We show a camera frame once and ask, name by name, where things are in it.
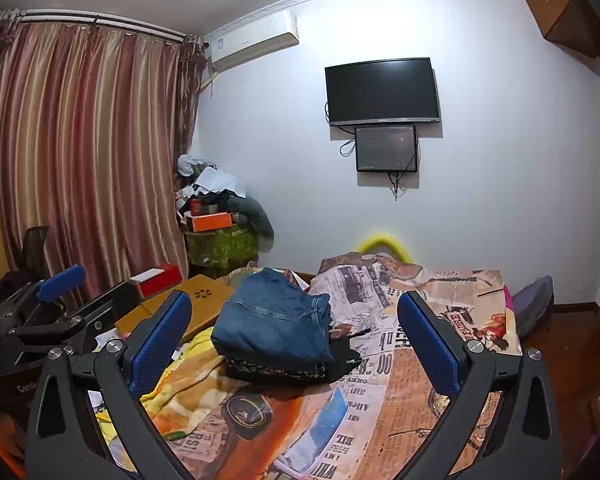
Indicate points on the blue denim jacket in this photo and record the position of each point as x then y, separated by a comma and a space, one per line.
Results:
270, 320

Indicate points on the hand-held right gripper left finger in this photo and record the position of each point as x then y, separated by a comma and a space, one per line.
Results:
160, 340

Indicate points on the white air conditioner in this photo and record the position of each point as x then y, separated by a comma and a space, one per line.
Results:
252, 42

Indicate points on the yellow curved object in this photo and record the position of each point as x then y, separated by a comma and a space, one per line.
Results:
380, 239

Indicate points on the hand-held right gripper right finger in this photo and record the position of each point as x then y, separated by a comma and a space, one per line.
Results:
425, 340

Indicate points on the printed bedsheet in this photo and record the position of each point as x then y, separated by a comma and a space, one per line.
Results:
370, 410

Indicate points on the orange box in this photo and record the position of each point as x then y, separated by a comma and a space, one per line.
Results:
210, 221

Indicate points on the yellow blanket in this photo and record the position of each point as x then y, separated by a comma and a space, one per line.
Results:
200, 355

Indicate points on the black mesh chair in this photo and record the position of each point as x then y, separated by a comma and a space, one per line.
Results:
32, 250

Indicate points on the grey backpack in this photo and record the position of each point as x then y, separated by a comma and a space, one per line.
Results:
532, 305

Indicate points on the curtain rod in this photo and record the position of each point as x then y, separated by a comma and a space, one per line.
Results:
105, 21

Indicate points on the grey cloth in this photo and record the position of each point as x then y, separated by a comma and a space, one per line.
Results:
252, 210

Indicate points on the red box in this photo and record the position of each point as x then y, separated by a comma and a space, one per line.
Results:
160, 285

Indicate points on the black wall television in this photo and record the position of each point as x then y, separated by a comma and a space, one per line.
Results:
382, 90

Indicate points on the dark patterned garment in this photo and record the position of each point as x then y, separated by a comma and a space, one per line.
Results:
280, 371

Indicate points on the wooden overhead cabinet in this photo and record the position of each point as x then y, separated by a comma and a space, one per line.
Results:
555, 0

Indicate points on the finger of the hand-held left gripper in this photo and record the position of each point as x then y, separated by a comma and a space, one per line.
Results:
110, 300
60, 280

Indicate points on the small black monitor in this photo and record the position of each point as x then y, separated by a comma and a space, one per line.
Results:
386, 147

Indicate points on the striped curtain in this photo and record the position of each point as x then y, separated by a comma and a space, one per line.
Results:
80, 160

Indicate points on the wooden lap desk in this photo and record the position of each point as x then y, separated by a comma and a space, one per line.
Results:
205, 300

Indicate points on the white cloth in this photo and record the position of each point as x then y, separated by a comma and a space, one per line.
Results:
215, 180

